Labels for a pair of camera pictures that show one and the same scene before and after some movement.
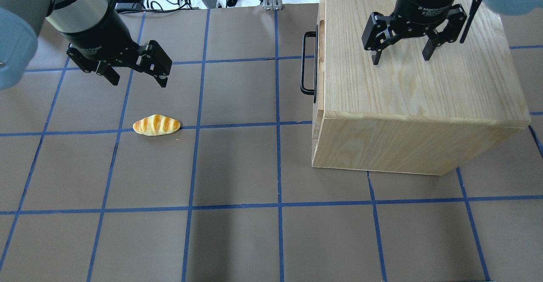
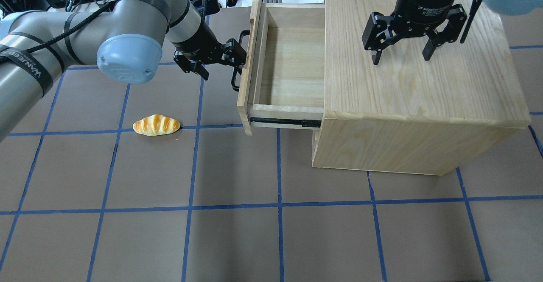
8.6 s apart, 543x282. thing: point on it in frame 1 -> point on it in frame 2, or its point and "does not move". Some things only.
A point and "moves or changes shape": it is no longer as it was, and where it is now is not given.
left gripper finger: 156,62 -> 233,54
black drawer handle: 314,34 -> 234,87
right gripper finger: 457,17 does not move
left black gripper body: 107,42 -> 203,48
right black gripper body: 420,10 does not move
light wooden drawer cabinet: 408,115 does not move
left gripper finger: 104,69 -> 200,68
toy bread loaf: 156,125 does not move
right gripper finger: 375,34 does not move
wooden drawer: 320,120 moves or changes shape
